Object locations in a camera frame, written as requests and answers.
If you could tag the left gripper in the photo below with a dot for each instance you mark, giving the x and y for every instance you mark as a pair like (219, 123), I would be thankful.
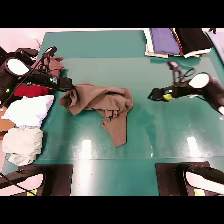
(63, 85)

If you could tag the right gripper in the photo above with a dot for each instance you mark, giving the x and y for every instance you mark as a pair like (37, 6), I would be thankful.
(160, 94)

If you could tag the brown T-shirt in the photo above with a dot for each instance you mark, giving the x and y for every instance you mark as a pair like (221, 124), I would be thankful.
(106, 103)

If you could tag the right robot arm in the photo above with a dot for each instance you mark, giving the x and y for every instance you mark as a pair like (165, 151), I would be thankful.
(206, 88)

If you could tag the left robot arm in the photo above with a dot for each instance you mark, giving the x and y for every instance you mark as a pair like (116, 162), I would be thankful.
(16, 75)

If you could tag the mauve brown garment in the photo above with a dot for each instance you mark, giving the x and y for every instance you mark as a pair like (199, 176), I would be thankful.
(56, 66)

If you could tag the red garment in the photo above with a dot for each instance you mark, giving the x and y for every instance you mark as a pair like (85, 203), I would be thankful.
(31, 90)

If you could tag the black garment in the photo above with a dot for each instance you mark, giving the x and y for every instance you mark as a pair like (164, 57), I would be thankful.
(193, 38)
(25, 52)

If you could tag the purple blue garment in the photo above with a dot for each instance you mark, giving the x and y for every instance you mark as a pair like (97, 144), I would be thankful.
(165, 40)

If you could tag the cream garment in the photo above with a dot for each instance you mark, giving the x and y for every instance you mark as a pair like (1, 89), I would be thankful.
(23, 143)

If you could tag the pale lilac garment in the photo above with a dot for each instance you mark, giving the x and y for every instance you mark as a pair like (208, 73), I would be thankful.
(218, 43)

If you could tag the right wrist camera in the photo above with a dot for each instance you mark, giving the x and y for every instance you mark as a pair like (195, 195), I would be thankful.
(176, 71)

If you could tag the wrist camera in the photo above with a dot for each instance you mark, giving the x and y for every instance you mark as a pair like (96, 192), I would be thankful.
(176, 71)
(50, 50)

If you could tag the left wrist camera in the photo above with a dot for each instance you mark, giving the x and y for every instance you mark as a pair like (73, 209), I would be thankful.
(50, 50)

